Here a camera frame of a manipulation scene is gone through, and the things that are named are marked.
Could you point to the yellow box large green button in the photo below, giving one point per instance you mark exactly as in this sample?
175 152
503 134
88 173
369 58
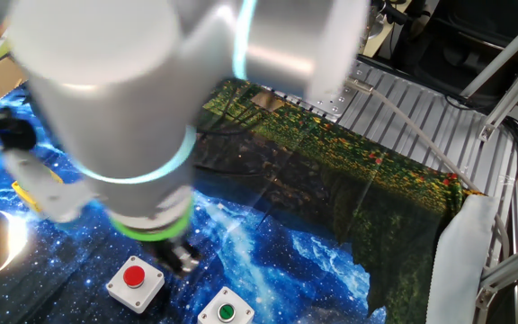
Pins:
27 195

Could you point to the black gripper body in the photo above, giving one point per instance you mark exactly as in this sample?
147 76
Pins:
169 249

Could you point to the white box red mushroom button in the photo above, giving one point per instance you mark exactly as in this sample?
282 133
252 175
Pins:
146 288

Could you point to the grey aluminium frame bar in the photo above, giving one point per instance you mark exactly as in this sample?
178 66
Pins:
506 51
515 96

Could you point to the black equipment case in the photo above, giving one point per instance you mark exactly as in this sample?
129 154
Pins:
443 45

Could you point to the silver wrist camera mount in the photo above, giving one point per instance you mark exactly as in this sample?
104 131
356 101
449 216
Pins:
43 184

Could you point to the white box green button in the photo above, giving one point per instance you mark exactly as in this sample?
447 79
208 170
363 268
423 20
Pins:
225 311

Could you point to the starry night landscape cloth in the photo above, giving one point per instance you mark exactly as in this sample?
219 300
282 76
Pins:
286 234

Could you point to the brown tape patch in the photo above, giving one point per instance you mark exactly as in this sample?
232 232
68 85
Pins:
267 101

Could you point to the perforated silver base plate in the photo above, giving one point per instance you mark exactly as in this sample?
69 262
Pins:
337 101

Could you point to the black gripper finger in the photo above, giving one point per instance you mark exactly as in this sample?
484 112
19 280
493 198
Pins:
186 261

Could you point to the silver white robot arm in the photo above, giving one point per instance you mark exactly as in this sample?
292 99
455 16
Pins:
151 90

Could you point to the grey aluminium frame post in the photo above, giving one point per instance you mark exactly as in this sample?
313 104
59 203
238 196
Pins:
511 265

